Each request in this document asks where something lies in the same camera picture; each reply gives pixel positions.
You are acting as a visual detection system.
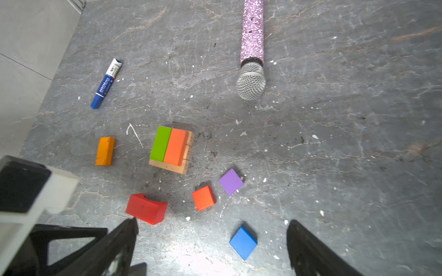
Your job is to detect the natural wood block 58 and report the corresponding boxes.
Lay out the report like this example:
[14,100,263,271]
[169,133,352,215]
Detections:
[186,131,194,147]

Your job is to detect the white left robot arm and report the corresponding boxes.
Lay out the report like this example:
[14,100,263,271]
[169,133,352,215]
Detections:
[1,155,108,276]

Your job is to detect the orange-red long block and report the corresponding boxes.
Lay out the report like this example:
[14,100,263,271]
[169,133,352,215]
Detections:
[163,129,189,166]

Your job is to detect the natural wood block 29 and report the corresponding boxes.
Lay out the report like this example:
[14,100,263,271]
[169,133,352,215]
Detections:
[148,159,189,175]

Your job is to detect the blue white marker pen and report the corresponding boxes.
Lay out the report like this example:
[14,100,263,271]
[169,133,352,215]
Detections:
[90,59,123,109]

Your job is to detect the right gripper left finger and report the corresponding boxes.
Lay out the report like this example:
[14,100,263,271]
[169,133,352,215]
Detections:
[58,218,139,276]

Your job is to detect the red cube block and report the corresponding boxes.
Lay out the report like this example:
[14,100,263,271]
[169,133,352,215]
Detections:
[192,186,216,212]

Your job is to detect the green block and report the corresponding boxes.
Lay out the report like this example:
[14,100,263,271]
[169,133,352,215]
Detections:
[150,126,172,162]

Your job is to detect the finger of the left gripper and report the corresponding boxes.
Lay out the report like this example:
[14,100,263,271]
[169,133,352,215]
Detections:
[4,224,108,276]

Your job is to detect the blue cube block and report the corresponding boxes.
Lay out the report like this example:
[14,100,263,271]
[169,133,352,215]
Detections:
[230,225,257,261]

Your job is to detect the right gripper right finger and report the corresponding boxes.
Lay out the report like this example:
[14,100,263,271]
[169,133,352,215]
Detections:
[287,220,361,276]

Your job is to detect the orange yellow block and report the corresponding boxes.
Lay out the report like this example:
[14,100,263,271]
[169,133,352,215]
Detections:
[95,137,115,166]

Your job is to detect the purple cube block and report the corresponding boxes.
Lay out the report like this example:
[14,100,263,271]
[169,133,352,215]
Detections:
[219,169,244,196]

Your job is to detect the red long block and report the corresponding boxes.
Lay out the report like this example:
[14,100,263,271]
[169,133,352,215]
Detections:
[125,194,168,225]

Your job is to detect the purple glitter microphone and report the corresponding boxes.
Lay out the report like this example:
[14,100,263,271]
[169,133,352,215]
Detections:
[236,0,266,101]

